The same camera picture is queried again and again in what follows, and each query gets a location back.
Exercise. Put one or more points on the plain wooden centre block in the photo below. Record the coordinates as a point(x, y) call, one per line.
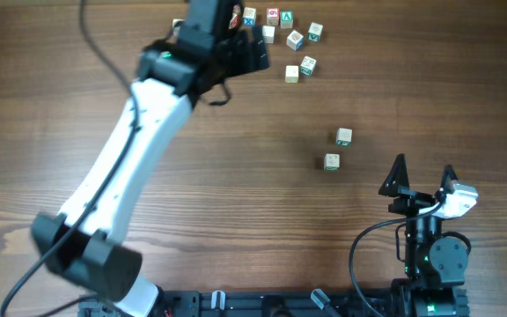
point(268, 33)

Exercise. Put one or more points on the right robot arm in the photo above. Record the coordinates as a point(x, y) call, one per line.
point(435, 261)

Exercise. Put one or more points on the green Z letter block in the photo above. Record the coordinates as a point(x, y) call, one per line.
point(307, 66)

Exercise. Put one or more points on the green A letter block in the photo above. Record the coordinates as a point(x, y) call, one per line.
point(287, 19)

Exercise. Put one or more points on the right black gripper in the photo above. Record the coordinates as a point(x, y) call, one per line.
point(418, 200)

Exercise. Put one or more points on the red number nine block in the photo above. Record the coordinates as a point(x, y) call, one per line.
point(273, 16)

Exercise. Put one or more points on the green edged block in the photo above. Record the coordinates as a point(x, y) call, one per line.
point(343, 137)
point(331, 162)

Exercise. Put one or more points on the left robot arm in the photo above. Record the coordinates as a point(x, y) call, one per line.
point(83, 243)

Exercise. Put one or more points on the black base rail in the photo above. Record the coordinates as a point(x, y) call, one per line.
point(228, 304)

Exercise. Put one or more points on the red edged wooden block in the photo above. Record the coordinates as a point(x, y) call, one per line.
point(235, 18)

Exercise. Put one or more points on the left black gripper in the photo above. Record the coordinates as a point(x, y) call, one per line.
point(245, 54)

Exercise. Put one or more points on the plain block far left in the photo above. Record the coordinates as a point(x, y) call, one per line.
point(177, 23)

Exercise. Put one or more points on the blue edged wooden block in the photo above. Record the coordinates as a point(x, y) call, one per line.
point(295, 40)

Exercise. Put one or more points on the blue X letter block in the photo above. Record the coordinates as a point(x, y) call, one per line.
point(249, 16)

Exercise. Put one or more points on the green V letter block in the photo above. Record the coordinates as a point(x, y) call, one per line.
point(315, 32)

